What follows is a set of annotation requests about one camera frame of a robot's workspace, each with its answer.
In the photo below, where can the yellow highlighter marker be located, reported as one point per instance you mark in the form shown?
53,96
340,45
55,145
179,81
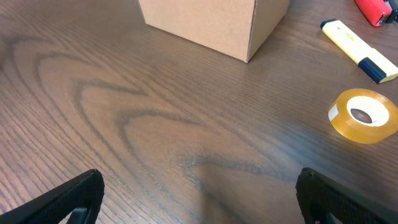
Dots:
368,59

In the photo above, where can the clear adhesive tape roll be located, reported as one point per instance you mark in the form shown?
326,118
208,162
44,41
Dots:
363,116

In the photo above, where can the brown cardboard box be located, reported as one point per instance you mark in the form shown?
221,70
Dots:
233,27

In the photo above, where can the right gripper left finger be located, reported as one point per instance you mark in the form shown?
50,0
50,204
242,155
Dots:
79,199

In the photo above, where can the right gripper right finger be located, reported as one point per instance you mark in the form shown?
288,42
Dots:
323,200

